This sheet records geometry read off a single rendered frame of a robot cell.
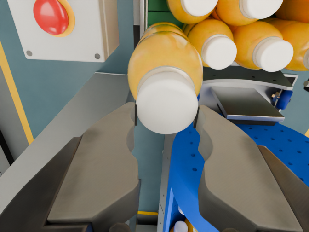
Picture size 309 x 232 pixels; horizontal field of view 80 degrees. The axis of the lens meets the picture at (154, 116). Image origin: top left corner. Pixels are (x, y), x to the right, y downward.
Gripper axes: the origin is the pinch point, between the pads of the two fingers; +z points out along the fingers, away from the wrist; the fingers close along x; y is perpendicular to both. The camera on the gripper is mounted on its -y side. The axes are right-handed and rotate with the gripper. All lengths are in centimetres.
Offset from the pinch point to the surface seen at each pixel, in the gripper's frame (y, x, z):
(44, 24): -3.4, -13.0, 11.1
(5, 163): 128, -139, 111
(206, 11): -5.2, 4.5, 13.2
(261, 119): 10.8, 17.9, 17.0
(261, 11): -5.5, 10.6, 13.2
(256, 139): 15.3, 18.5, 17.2
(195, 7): -5.5, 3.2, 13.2
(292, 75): 31, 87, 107
